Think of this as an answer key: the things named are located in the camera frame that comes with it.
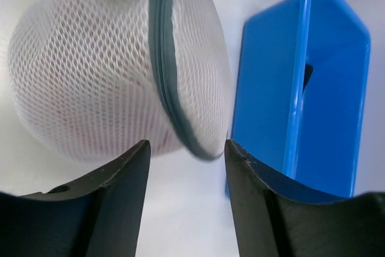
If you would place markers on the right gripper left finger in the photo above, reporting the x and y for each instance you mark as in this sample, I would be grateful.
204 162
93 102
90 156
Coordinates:
98 214

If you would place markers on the blue plastic bin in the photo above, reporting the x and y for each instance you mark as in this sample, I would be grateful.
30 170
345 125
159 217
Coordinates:
301 91

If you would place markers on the white mesh laundry bag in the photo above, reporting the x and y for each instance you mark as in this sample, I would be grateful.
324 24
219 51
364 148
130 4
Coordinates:
90 78

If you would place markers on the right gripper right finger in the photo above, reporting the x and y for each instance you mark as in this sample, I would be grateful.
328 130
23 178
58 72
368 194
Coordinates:
275 215

